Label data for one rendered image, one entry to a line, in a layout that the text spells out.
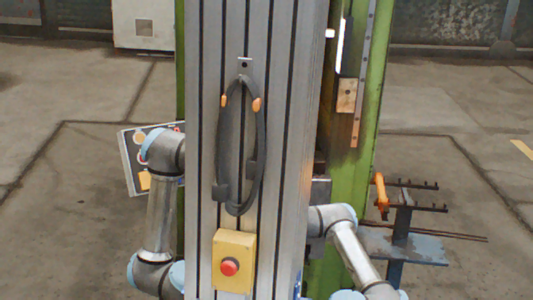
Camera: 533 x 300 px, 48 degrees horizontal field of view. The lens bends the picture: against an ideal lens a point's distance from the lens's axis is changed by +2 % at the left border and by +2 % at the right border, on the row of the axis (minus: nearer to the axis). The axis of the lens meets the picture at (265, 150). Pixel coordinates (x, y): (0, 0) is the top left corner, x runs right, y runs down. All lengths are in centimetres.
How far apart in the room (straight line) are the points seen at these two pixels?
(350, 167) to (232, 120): 187
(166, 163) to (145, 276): 37
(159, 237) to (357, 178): 143
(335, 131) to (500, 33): 664
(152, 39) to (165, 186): 629
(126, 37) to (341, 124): 553
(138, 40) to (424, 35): 406
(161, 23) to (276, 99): 687
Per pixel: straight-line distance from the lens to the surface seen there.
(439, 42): 910
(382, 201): 259
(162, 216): 187
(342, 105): 285
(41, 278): 376
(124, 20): 807
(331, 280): 336
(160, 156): 180
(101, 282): 366
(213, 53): 116
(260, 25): 112
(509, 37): 944
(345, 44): 275
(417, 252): 282
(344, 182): 305
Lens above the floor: 215
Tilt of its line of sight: 24 degrees down
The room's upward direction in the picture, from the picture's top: 3 degrees clockwise
